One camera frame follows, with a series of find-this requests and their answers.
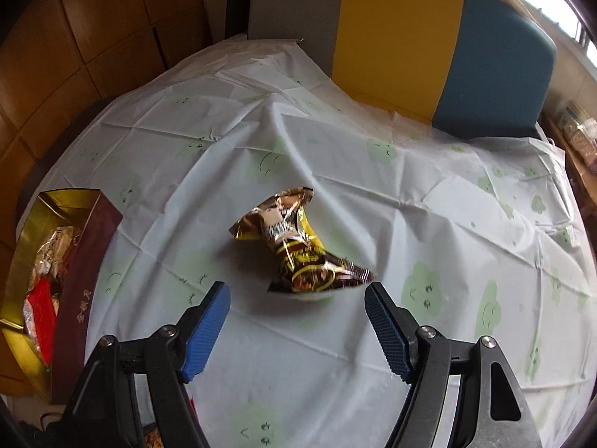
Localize brown gold foil packet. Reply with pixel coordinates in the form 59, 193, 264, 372
230, 187, 372, 298

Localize wooden side shelf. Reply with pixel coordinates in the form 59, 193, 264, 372
539, 111, 596, 218

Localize grey yellow blue chair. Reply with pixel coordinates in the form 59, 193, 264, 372
248, 0, 556, 139

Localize white green-cloud tablecloth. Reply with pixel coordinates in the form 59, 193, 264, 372
40, 40, 596, 447

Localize maroon gold gift box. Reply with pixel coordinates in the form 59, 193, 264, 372
1, 188, 122, 404

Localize white pastry packet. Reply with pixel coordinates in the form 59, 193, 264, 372
28, 225, 82, 290

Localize long red snack packet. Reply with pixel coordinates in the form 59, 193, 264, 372
23, 276, 60, 368

